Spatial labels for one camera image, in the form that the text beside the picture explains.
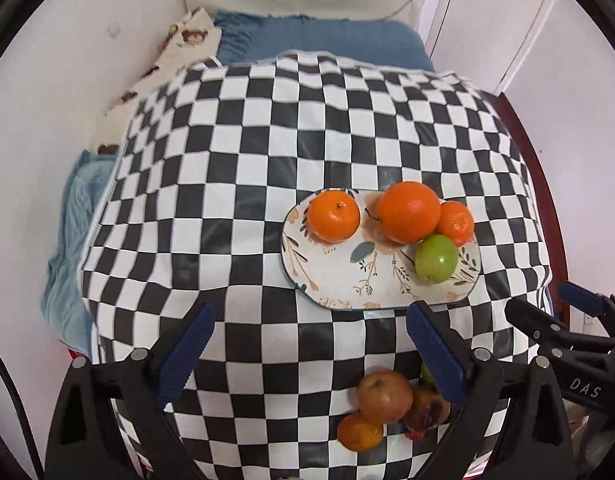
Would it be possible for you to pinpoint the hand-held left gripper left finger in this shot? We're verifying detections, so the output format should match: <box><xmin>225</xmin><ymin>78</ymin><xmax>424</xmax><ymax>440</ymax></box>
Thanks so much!
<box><xmin>46</xmin><ymin>303</ymin><xmax>217</xmax><ymax>480</ymax></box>

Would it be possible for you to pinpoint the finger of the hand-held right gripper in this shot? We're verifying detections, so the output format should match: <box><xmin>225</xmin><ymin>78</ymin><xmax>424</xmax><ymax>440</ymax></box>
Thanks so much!
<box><xmin>559</xmin><ymin>281</ymin><xmax>615</xmax><ymax>335</ymax></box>
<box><xmin>505</xmin><ymin>299</ymin><xmax>615</xmax><ymax>357</ymax></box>

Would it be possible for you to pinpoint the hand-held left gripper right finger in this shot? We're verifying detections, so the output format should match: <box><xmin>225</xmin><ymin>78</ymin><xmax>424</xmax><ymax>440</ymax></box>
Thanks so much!
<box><xmin>406</xmin><ymin>301</ymin><xmax>574</xmax><ymax>480</ymax></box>

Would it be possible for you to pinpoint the red apple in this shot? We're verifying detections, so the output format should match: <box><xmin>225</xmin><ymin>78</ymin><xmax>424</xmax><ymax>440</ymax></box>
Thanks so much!
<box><xmin>357</xmin><ymin>368</ymin><xmax>414</xmax><ymax>425</ymax></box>

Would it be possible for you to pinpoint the floral oval plate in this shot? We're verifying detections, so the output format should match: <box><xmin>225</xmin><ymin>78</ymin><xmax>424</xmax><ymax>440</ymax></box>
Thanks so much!
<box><xmin>280</xmin><ymin>187</ymin><xmax>483</xmax><ymax>311</ymax></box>

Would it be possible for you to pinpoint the dark red fruit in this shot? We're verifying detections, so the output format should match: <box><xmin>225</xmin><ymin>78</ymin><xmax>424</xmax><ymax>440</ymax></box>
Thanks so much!
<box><xmin>402</xmin><ymin>382</ymin><xmax>451</xmax><ymax>442</ymax></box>

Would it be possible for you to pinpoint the green lime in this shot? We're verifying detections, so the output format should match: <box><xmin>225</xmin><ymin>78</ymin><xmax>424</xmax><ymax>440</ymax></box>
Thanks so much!
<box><xmin>414</xmin><ymin>234</ymin><xmax>459</xmax><ymax>284</ymax></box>

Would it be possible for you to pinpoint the small orange tangerine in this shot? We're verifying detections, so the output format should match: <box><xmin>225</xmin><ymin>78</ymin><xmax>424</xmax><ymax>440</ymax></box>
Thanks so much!
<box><xmin>336</xmin><ymin>411</ymin><xmax>385</xmax><ymax>452</ymax></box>

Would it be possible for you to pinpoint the small mandarin orange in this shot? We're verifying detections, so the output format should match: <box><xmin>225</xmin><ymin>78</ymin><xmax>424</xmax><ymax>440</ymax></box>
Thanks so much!
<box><xmin>437</xmin><ymin>201</ymin><xmax>475</xmax><ymax>241</ymax></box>

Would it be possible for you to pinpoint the large orange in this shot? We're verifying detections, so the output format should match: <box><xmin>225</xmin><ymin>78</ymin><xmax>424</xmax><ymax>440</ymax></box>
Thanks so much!
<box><xmin>376</xmin><ymin>181</ymin><xmax>441</xmax><ymax>245</ymax></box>

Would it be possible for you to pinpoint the light blue blanket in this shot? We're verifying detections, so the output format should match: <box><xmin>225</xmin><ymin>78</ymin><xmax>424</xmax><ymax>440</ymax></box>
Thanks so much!
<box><xmin>40</xmin><ymin>150</ymin><xmax>120</xmax><ymax>358</ymax></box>

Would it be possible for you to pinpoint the medium mandarin orange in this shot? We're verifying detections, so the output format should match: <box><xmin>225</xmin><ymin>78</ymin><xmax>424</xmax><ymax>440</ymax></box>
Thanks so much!
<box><xmin>307</xmin><ymin>188</ymin><xmax>362</xmax><ymax>243</ymax></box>

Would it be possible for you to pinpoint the black white checkered cloth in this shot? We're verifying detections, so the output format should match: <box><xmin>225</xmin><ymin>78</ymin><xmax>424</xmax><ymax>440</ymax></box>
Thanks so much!
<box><xmin>80</xmin><ymin>50</ymin><xmax>555</xmax><ymax>480</ymax></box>

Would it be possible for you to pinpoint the white door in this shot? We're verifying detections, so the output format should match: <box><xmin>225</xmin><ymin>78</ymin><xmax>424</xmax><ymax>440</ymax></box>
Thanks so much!
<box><xmin>425</xmin><ymin>0</ymin><xmax>561</xmax><ymax>96</ymax></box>

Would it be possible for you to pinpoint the monkey printed blanket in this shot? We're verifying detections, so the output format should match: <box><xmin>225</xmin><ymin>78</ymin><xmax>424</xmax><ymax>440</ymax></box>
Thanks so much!
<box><xmin>90</xmin><ymin>7</ymin><xmax>223</xmax><ymax>156</ymax></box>

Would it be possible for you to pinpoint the blue bedsheet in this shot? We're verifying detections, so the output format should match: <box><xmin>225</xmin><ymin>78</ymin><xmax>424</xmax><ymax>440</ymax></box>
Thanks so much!
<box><xmin>214</xmin><ymin>10</ymin><xmax>435</xmax><ymax>73</ymax></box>

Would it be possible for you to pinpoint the brown wooden bed frame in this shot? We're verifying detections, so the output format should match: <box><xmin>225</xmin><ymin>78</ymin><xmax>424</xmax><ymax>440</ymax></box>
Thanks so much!
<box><xmin>492</xmin><ymin>92</ymin><xmax>569</xmax><ymax>283</ymax></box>

